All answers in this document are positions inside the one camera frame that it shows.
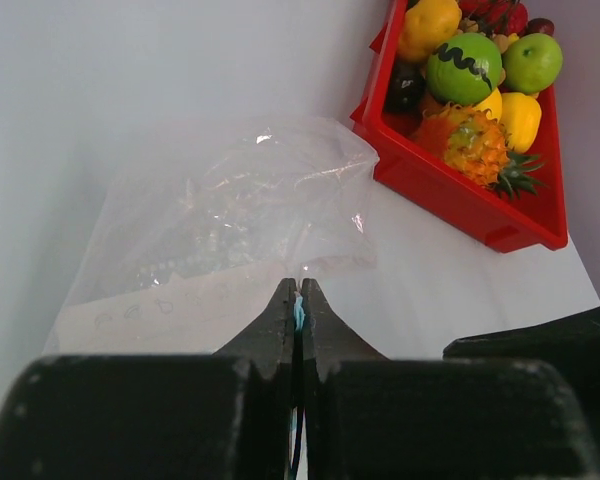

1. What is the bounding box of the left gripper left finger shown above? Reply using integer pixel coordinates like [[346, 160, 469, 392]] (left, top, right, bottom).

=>
[[0, 279, 296, 479]]

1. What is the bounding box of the toy pineapple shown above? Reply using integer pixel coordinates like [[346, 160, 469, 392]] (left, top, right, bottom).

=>
[[411, 104, 544, 199]]

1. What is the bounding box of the dark red toy cherry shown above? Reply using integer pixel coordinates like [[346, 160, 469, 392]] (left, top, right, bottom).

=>
[[524, 17, 555, 36]]

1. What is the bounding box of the green toy watermelon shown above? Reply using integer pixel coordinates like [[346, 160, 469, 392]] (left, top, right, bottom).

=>
[[425, 33, 502, 106]]

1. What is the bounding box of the yellow toy potato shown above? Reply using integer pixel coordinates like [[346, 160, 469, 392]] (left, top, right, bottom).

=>
[[397, 0, 462, 64]]

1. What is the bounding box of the yellow toy bell pepper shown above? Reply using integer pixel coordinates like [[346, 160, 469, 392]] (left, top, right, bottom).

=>
[[500, 92, 542, 154]]

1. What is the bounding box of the dark purple toy plum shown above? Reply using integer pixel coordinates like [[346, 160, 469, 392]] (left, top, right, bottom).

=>
[[384, 59, 426, 114]]

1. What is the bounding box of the clear blue-zipper bag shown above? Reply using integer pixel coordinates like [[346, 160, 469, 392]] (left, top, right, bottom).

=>
[[45, 116, 378, 354]]

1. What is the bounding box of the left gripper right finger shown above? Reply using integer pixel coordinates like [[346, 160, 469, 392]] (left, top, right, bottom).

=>
[[301, 280, 600, 479]]

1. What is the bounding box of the green toy apple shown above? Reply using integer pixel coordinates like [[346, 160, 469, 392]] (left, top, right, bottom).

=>
[[503, 33, 563, 95]]

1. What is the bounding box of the red plastic tray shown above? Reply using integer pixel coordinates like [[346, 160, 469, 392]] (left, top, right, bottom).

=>
[[351, 1, 568, 253]]

